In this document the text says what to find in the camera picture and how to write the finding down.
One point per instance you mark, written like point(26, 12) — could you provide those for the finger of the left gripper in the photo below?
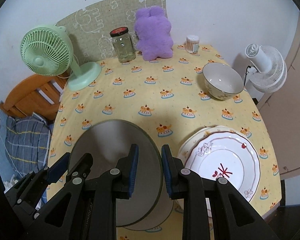
point(76, 175)
point(31, 188)

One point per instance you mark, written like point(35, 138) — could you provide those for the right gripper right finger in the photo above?
point(182, 183)

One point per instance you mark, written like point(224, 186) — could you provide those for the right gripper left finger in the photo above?
point(117, 183)

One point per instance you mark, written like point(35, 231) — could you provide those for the large grey floral bowl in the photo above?
point(109, 143)

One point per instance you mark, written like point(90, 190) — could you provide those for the white plate yellow flowers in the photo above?
point(192, 142)

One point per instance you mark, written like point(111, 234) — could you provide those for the white plate red trim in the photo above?
point(252, 171)

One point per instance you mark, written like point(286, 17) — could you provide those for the small floral bowl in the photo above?
point(222, 81)

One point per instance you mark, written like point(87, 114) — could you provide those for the white crumpled cloth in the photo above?
point(10, 183)

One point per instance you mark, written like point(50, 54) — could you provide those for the blue plaid pillow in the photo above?
point(27, 143)

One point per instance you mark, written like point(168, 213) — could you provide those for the yellow cake print tablecloth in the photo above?
point(168, 100)

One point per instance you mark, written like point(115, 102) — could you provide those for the orange wooden headboard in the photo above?
point(35, 94)

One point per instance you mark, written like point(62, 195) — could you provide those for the beige door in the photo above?
point(281, 114)

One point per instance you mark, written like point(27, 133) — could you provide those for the green desk fan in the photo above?
point(47, 50)

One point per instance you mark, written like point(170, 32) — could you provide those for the glass jar black lid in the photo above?
point(122, 44)

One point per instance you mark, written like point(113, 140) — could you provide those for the cotton swab container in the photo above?
point(192, 44)

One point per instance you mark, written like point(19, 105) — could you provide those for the white standing fan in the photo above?
point(270, 70)

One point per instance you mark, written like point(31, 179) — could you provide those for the purple plush toy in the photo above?
point(153, 30)

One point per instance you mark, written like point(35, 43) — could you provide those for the green elephant wall mat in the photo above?
point(89, 28)

